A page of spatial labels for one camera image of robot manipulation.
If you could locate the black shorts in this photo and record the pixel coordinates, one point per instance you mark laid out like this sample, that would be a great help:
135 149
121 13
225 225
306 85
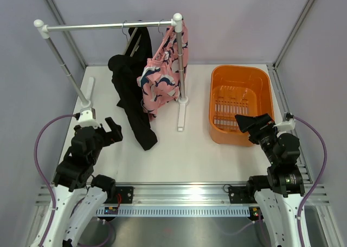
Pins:
125 71

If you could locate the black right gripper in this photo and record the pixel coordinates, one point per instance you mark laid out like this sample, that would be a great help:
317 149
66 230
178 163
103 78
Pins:
256 126

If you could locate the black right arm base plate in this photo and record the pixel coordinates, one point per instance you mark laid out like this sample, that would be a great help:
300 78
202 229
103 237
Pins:
240 195

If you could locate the aluminium front rail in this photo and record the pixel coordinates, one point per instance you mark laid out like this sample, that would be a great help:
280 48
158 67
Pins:
190 194

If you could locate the silver clothes rack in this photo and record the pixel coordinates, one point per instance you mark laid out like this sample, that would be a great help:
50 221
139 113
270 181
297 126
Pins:
156 39

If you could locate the white slotted cable duct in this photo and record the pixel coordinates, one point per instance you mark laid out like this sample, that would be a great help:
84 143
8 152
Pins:
178 211

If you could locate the grey metal hanger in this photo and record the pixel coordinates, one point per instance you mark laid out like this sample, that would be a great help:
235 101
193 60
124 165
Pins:
127 38

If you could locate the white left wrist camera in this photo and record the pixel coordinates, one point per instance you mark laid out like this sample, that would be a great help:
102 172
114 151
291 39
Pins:
87 118

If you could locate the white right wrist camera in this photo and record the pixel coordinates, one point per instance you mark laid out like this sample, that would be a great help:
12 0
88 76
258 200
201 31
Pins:
287 124

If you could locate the pink shark print shorts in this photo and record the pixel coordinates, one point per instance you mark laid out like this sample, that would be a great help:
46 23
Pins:
160 79

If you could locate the pink hanger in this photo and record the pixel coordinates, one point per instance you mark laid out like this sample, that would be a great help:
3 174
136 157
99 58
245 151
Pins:
161 23

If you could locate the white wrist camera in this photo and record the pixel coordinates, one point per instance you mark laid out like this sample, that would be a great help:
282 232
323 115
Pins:
87 118
287 124

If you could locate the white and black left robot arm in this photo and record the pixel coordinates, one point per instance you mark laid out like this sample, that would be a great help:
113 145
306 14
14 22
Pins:
73 205

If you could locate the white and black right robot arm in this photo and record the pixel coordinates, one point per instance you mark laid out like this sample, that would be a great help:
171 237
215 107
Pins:
279 193

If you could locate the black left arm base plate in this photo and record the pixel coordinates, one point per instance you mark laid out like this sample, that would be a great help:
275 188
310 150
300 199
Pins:
124 194

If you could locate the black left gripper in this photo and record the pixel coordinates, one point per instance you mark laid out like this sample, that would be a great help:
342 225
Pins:
114 136

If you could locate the orange plastic basket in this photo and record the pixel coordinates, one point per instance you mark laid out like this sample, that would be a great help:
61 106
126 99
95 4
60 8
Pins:
237 90

